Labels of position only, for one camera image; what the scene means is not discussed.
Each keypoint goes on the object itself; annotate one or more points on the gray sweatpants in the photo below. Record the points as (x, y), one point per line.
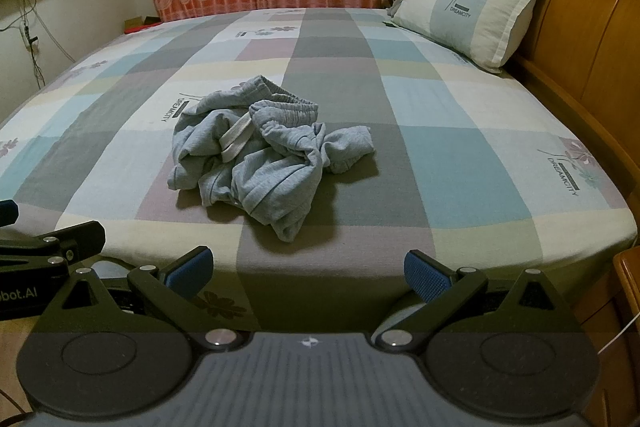
(280, 177)

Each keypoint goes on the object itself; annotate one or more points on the red box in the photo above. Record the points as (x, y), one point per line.
(137, 27)

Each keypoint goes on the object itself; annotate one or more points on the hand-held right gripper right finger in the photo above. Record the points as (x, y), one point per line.
(427, 277)

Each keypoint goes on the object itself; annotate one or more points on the checked bed sheet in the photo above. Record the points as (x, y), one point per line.
(450, 157)

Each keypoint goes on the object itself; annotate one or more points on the checked pillow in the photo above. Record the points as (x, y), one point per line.
(465, 12)

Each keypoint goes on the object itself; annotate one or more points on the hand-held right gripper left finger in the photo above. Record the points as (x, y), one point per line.
(192, 269)

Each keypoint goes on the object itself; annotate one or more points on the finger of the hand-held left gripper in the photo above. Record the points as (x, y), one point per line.
(80, 239)
(7, 212)

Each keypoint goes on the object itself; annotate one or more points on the wooden bed headboard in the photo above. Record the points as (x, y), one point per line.
(590, 7)

